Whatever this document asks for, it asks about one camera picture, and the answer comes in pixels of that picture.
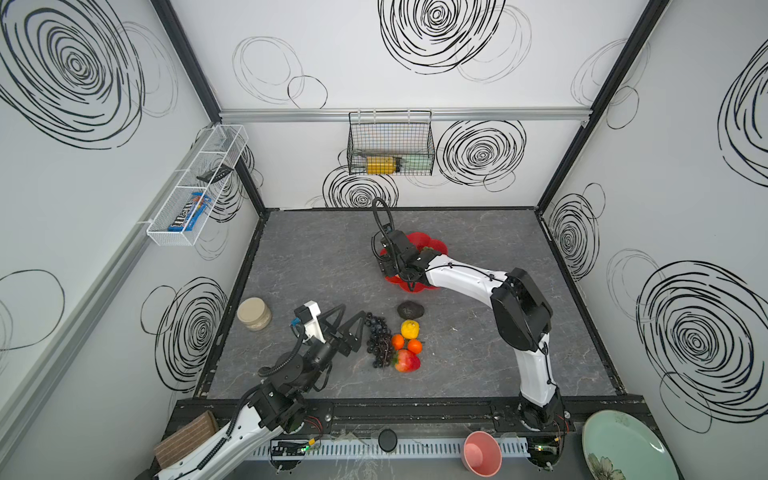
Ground small orange tangerine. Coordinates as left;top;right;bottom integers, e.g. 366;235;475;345
407;339;423;355
391;334;405;350

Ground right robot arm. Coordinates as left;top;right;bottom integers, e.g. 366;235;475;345
372;225;561;431

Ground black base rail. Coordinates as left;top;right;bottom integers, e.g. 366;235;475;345
167;395;655;438

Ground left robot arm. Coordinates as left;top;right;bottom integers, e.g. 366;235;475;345
137;301;371;479

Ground dark avocado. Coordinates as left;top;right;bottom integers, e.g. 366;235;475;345
396;301;425;320

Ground green bottle in basket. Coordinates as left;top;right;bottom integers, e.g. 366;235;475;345
398;154;434;176

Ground red flower fruit bowl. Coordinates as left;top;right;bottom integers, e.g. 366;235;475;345
373;232;447;293

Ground black wire basket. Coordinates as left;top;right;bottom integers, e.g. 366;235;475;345
346;109;436;175

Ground blue candy packet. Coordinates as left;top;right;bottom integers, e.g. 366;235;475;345
167;192;211;232

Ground pink cup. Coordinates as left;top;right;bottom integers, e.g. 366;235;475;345
461;431;502;478

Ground small yellow fruit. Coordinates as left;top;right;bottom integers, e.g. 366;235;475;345
400;320;420;340

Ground dark grape bunch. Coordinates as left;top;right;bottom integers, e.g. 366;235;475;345
364;312;395;368

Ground white slotted cable duct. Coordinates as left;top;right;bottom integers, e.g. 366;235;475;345
245;436;532;462

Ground beige round container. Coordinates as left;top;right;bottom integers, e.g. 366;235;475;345
236;297;272;331

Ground white wire shelf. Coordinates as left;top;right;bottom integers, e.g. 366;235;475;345
147;124;248;247

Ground black remote control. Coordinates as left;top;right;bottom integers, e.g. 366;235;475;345
196;165;233;184

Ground black round knob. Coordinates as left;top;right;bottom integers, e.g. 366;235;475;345
377;428;398;454

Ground green floral plate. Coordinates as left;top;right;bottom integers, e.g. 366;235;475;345
582;410;681;480

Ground yellow box in basket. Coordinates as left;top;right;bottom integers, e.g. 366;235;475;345
365;156;400;175

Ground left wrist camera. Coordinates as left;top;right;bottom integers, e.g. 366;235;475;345
293;301;326;344

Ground brown woven mat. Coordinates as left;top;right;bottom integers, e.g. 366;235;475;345
154;411;219;469

